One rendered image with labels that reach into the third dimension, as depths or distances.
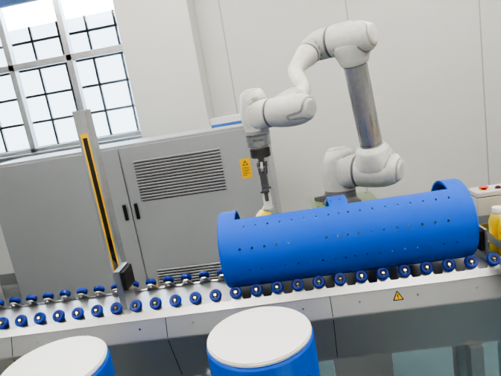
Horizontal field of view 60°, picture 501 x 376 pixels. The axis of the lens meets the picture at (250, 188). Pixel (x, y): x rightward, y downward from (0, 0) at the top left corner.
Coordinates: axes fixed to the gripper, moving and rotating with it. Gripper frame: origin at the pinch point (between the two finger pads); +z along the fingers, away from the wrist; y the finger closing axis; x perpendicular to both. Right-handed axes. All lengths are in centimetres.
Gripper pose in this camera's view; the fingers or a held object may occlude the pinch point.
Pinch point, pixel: (267, 199)
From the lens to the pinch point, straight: 166.1
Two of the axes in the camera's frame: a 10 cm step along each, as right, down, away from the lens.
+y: -0.5, 2.1, -9.8
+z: 1.5, 9.7, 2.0
